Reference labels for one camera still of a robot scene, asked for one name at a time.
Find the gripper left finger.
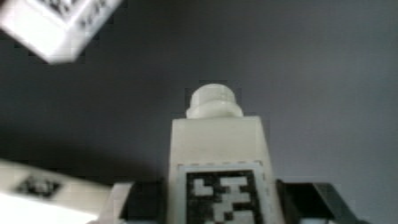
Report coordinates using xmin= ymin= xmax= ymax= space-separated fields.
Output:
xmin=99 ymin=180 xmax=164 ymax=224

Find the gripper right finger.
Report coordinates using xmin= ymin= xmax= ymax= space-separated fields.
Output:
xmin=276 ymin=180 xmax=370 ymax=224

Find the white leg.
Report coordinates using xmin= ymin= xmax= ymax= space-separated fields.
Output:
xmin=0 ymin=0 xmax=122 ymax=64
xmin=166 ymin=84 xmax=283 ymax=224

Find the white square tabletop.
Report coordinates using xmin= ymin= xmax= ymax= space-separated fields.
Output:
xmin=0 ymin=159 xmax=109 ymax=224

